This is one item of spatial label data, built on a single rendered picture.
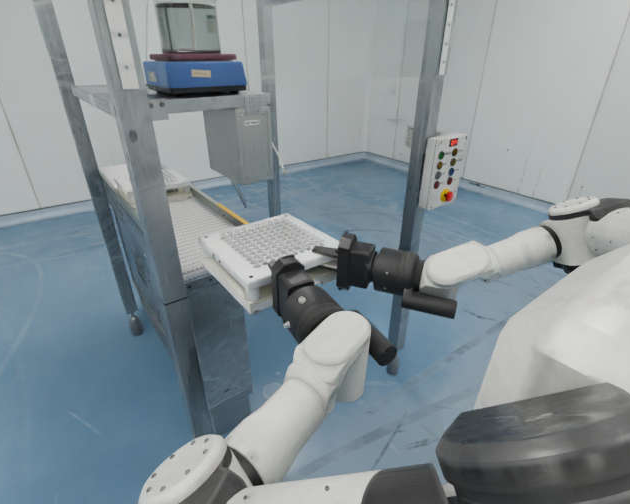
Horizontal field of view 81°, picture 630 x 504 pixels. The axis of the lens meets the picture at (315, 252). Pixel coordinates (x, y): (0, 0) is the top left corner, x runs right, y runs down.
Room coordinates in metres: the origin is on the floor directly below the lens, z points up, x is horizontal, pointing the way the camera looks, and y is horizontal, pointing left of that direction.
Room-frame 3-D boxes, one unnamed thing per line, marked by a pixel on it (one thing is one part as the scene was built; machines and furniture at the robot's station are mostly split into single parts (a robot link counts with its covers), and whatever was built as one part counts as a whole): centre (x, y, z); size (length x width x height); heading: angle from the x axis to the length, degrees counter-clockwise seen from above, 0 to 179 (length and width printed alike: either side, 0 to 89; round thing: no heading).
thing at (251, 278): (0.73, 0.10, 1.06); 0.25 x 0.24 x 0.02; 127
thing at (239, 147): (1.10, 0.22, 1.22); 0.22 x 0.11 x 0.20; 37
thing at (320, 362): (0.37, -0.02, 1.07); 0.13 x 0.07 x 0.09; 145
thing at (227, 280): (0.73, 0.10, 1.02); 0.24 x 0.24 x 0.02; 37
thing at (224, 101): (1.17, 0.45, 1.33); 0.62 x 0.38 x 0.04; 37
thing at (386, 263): (0.64, -0.11, 1.06); 0.12 x 0.10 x 0.13; 69
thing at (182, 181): (1.50, 0.68, 0.97); 0.25 x 0.24 x 0.02; 126
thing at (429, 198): (1.38, -0.48, 1.05); 0.17 x 0.06 x 0.26; 127
